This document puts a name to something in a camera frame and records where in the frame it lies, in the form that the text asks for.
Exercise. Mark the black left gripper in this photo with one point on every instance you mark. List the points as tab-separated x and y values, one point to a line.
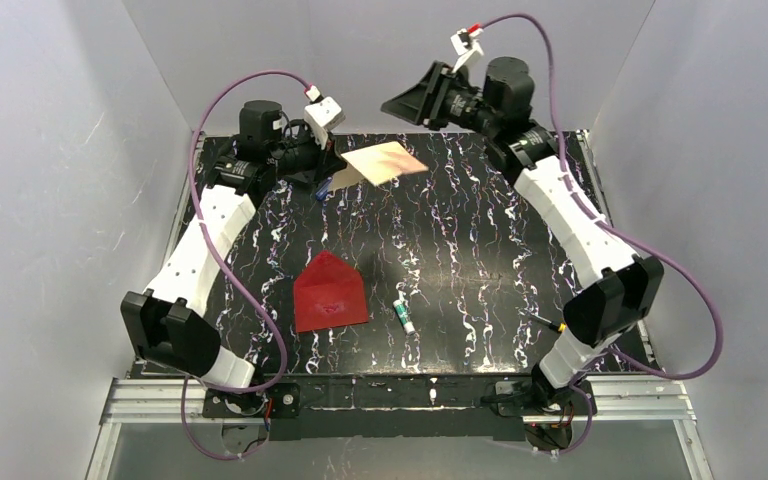
321	163

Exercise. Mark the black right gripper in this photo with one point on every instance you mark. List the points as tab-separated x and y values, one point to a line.
433	97

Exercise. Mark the cream paper letter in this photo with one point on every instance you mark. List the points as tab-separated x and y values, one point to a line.
376	164

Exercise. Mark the red paper envelope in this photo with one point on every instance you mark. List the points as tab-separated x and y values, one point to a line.
329	293

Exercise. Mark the green white glue stick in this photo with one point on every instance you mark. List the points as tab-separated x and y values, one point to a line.
402	313

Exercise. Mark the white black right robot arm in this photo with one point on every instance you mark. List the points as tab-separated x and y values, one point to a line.
618	284

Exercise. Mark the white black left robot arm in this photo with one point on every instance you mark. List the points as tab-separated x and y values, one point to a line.
165	322

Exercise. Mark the blue red screwdriver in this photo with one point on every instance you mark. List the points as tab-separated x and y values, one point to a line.
323	190

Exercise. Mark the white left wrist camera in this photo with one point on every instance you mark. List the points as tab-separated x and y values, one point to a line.
323	117

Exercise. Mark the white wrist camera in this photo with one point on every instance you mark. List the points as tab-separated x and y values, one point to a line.
466	45
323	117

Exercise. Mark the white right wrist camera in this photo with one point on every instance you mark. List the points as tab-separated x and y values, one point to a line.
466	45

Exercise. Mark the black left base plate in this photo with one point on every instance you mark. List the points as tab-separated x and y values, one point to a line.
281	401

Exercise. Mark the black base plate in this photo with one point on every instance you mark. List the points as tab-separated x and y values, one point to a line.
281	401
523	397

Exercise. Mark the aluminium front rail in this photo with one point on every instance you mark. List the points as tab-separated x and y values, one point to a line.
618	397

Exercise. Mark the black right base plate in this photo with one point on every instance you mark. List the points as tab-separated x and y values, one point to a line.
523	397

